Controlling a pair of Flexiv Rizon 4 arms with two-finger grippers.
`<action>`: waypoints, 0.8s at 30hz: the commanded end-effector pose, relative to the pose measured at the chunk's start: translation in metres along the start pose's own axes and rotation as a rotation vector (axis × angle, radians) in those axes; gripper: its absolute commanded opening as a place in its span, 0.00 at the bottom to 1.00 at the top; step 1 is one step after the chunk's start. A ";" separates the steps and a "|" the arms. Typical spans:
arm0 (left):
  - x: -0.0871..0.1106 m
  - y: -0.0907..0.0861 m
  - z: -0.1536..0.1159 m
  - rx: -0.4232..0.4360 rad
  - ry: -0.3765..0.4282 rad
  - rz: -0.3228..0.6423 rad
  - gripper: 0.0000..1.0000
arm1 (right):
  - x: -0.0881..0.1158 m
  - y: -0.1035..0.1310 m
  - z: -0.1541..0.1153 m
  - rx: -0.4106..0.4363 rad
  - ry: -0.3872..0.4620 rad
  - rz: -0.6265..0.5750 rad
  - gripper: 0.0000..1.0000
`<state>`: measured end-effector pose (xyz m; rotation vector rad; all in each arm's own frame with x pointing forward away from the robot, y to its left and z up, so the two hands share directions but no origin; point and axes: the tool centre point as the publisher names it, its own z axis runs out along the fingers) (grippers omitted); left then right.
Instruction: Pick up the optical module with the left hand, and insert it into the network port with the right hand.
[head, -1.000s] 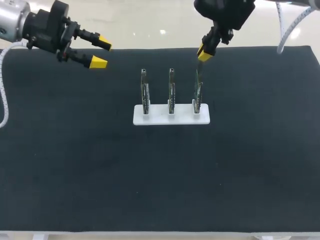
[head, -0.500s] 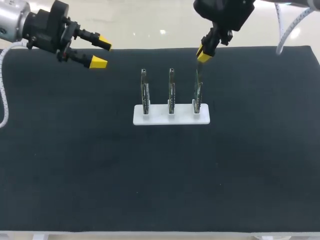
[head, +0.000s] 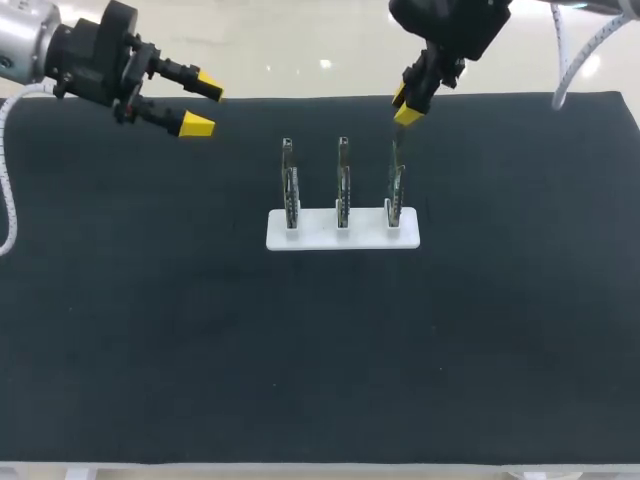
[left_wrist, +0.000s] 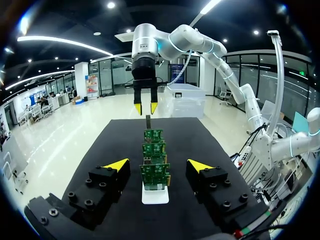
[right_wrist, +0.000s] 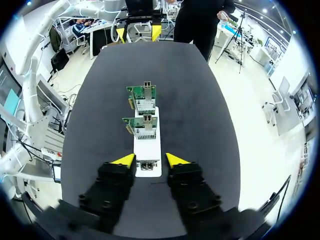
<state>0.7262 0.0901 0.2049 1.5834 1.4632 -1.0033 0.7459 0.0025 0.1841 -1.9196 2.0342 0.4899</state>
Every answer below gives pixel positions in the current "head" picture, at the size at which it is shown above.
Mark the white board stand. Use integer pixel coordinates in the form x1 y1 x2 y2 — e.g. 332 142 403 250
265 207 421 251

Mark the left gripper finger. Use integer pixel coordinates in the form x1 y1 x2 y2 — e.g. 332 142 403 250
130 98 218 140
148 54 226 104

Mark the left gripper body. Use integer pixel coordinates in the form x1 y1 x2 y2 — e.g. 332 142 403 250
47 0 161 124

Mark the white cable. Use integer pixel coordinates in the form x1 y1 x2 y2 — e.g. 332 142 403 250
549 2 640 111
0 82 54 257

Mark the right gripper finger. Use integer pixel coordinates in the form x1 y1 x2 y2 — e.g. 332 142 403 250
392 49 431 109
393 57 446 129

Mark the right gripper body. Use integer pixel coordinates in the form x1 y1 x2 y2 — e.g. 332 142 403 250
388 0 512 86

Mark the green circuit board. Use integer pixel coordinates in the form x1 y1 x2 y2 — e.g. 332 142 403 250
280 137 301 232
385 139 407 232
335 135 352 231

